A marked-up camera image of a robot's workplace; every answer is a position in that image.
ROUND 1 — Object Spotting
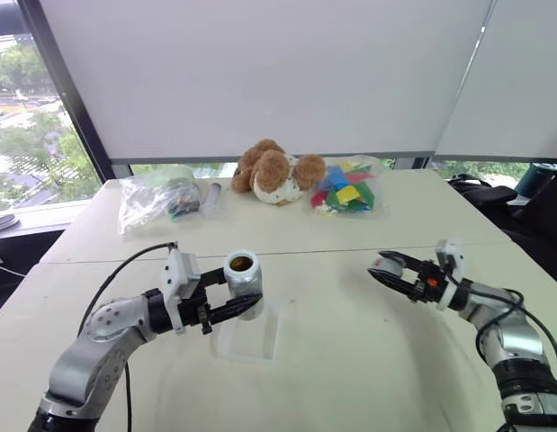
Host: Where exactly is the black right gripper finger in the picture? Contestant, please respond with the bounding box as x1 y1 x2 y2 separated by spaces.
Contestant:
378 250 424 275
366 268 416 302

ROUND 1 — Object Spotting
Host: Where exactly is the silver jar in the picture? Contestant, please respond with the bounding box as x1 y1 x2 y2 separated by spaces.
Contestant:
222 247 265 321

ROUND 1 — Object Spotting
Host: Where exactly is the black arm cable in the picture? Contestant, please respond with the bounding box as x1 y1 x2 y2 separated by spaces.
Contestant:
77 241 179 432
457 277 557 393

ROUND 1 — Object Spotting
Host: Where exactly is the clear bag of small parts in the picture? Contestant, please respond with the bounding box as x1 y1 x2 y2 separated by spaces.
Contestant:
117 164 203 238

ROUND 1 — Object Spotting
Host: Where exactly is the brown and white plush toy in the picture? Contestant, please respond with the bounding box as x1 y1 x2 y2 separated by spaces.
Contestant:
230 139 328 207

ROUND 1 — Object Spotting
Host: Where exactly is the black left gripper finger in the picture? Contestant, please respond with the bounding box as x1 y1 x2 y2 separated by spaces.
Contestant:
209 292 265 326
198 267 228 290

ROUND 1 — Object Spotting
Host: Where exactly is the dark teal cup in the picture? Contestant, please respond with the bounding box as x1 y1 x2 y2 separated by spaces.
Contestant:
515 162 554 197

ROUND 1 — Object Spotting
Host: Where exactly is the silver jar lid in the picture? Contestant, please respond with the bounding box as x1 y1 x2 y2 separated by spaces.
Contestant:
372 254 405 281

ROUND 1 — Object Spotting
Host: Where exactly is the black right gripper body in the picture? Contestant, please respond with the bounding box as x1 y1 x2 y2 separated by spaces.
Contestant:
409 259 447 305

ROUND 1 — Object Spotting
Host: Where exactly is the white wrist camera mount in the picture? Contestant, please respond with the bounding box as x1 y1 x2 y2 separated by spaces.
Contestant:
434 238 466 312
160 249 202 337

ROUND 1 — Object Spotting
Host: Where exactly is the black backpack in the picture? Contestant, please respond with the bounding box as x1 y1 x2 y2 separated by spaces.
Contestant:
445 176 518 209

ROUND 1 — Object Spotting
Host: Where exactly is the black window frame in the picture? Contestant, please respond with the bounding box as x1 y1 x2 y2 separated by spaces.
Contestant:
15 0 118 182

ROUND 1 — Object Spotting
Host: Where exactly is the narrow white roller blind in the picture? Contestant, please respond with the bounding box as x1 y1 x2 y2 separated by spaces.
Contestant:
432 0 557 162

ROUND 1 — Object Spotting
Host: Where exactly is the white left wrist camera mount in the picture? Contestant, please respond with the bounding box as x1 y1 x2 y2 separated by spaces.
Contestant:
160 249 202 337

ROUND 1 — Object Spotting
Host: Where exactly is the wide white roller blind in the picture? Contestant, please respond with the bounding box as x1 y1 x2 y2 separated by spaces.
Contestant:
36 0 494 166

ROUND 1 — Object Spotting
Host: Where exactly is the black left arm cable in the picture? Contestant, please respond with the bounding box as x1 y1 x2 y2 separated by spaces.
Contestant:
77 241 179 432

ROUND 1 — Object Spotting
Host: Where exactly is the clear plastic box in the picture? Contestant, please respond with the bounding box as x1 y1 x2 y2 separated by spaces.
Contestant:
214 297 289 364

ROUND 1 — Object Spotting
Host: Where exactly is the bag of colourful blocks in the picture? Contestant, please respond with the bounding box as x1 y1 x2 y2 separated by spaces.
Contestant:
308 154 388 221

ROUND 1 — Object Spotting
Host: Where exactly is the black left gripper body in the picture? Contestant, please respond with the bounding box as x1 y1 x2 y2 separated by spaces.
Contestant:
176 285 216 337

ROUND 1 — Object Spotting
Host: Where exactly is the black chair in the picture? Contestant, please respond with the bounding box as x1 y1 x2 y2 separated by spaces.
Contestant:
502 166 557 290

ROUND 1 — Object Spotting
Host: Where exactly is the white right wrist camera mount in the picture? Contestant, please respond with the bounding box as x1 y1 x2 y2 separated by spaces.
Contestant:
434 238 466 312

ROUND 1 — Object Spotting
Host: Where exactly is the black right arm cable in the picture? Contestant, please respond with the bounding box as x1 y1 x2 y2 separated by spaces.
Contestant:
457 277 557 393

